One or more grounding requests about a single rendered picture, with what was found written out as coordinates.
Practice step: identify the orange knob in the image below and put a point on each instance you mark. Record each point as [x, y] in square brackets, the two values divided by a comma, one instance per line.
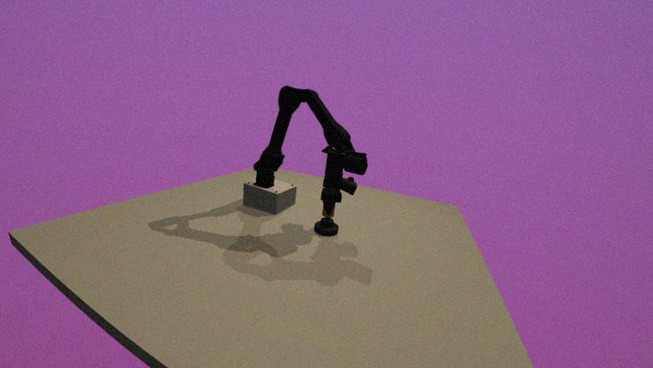
[332, 212]

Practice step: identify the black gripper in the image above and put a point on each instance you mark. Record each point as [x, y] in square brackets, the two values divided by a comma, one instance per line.
[329, 194]

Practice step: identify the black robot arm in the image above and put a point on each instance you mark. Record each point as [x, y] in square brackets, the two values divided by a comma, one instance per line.
[343, 156]

